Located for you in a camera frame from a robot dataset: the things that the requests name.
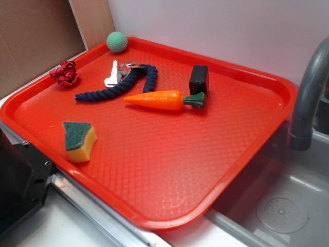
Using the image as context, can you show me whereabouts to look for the black box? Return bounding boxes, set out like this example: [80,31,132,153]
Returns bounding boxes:
[189,65,209,95]

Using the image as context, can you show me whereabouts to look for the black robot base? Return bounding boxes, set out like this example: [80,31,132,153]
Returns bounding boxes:
[1,131,55,237]

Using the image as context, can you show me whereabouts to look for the red plastic tray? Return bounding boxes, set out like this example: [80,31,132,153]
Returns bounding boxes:
[1,38,297,230]

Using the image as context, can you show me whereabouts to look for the orange toy carrot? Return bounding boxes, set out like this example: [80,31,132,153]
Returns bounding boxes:
[124,90,206,111]

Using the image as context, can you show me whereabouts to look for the silver keys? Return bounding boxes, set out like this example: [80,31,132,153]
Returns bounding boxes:
[104,60,143,88]

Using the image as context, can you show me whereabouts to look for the yellow green sponge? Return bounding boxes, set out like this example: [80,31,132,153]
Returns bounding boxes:
[63,121,98,163]

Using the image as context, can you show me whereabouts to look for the green ball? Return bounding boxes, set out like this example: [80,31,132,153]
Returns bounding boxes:
[106,31,128,53]

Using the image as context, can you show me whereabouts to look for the red crumpled fabric flower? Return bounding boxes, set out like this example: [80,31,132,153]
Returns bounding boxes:
[49,60,80,87]

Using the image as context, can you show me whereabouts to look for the grey sink basin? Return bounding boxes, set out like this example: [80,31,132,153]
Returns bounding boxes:
[206,124,328,246]

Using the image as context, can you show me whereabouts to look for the grey faucet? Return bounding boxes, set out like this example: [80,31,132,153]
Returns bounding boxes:
[287,38,328,151]

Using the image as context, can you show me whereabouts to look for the brown cardboard panel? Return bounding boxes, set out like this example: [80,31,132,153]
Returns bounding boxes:
[1,1,115,98]

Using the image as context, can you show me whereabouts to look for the navy blue rope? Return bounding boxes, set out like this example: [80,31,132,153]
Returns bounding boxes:
[75,64,158,102]

